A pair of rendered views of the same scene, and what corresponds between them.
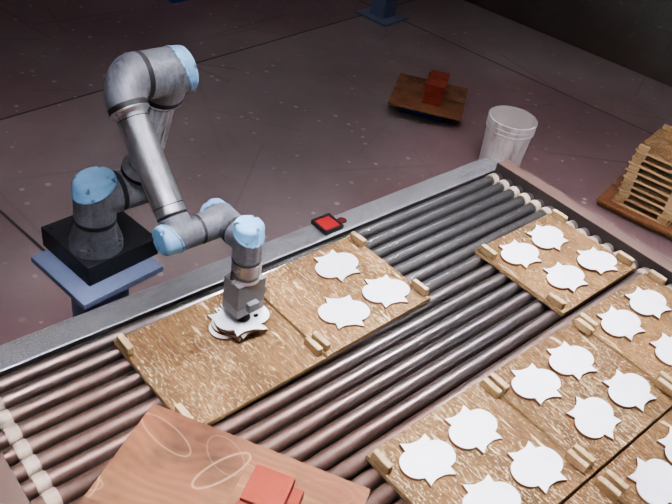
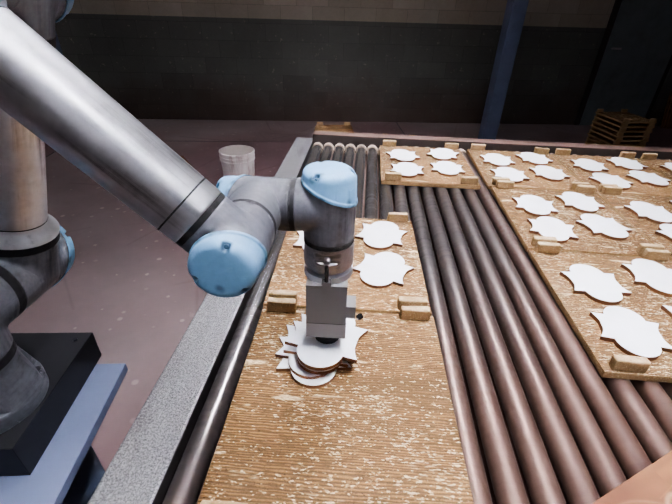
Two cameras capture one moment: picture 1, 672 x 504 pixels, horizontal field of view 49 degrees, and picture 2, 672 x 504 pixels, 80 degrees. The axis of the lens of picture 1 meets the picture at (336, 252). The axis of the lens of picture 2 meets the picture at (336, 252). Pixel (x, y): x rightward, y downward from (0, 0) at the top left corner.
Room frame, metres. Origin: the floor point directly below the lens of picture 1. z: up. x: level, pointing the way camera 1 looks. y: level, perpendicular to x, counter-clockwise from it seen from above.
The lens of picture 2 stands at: (0.98, 0.53, 1.47)
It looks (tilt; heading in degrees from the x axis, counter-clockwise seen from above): 32 degrees down; 321
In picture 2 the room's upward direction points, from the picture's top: 2 degrees clockwise
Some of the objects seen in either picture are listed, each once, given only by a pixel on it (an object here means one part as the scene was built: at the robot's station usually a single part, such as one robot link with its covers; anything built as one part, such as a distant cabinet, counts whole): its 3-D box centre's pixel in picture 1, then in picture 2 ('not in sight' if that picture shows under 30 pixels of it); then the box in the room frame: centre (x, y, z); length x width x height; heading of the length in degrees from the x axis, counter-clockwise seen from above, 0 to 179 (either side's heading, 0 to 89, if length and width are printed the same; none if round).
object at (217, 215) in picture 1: (217, 222); (256, 208); (1.44, 0.30, 1.23); 0.11 x 0.11 x 0.08; 48
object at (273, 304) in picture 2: not in sight; (281, 304); (1.53, 0.21, 0.95); 0.06 x 0.02 x 0.03; 48
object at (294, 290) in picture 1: (340, 291); (349, 257); (1.61, -0.03, 0.93); 0.41 x 0.35 x 0.02; 138
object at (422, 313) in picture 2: (313, 346); (415, 312); (1.35, 0.01, 0.95); 0.06 x 0.02 x 0.03; 48
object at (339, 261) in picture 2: (245, 266); (328, 253); (1.38, 0.21, 1.15); 0.08 x 0.08 x 0.05
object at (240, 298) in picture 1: (246, 292); (334, 294); (1.38, 0.20, 1.07); 0.10 x 0.09 x 0.16; 49
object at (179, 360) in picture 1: (221, 351); (342, 397); (1.30, 0.24, 0.93); 0.41 x 0.35 x 0.02; 138
